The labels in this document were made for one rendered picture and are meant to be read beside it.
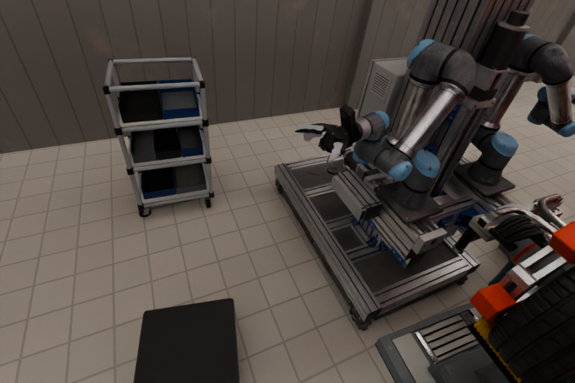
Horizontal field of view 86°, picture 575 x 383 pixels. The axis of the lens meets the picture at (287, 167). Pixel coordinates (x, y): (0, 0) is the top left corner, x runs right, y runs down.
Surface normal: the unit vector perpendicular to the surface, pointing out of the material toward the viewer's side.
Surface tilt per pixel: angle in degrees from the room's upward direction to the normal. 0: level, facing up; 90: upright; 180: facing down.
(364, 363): 0
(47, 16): 90
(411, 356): 0
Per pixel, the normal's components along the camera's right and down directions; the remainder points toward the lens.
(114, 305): 0.10, -0.77
